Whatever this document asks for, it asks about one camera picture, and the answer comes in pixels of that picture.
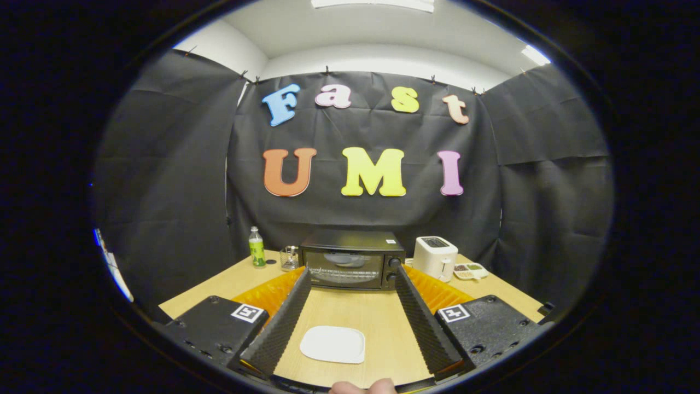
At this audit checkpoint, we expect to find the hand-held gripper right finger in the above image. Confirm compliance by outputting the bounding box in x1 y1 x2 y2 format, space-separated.
394 264 550 381

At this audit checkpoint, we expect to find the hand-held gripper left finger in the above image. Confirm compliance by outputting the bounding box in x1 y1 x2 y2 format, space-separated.
156 266 312 381

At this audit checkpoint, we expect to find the black toaster oven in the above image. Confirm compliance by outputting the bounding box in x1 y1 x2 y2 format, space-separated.
299 229 406 291

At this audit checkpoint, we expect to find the white pop-up toaster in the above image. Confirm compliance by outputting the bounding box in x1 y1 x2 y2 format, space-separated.
412 236 459 283

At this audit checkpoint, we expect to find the white square plate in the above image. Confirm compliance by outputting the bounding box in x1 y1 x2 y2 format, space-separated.
299 326 366 364

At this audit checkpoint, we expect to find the clear glass holder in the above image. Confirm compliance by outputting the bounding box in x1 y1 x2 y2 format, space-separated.
279 246 300 273

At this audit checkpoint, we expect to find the divided white snack dish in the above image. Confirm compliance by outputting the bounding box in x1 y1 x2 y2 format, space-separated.
453 262 489 281

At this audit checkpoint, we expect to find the green label plastic bottle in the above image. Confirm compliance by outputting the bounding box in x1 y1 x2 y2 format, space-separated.
248 227 267 269

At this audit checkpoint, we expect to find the small ceiling light panel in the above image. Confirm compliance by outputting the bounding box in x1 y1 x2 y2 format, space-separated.
520 45 551 66

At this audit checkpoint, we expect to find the long ceiling light panel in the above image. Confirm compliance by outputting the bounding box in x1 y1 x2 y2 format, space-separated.
311 0 435 13

